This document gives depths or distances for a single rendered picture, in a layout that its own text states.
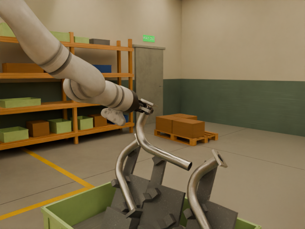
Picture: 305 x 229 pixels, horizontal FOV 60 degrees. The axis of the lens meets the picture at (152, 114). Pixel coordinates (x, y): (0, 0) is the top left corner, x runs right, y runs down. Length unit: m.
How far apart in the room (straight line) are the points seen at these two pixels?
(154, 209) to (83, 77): 0.54
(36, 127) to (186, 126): 2.85
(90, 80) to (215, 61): 7.20
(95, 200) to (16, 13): 0.82
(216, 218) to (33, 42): 0.67
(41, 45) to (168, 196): 0.62
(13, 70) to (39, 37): 4.54
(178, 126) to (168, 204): 4.61
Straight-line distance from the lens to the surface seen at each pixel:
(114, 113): 0.80
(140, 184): 1.05
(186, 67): 8.36
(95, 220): 1.16
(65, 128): 5.51
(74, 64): 0.63
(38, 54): 0.60
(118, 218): 1.02
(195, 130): 5.34
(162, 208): 0.96
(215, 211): 0.86
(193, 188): 0.85
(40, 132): 5.34
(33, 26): 0.58
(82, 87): 0.65
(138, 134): 0.92
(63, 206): 1.10
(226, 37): 7.66
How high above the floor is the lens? 1.43
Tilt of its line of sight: 9 degrees down
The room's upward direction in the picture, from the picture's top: straight up
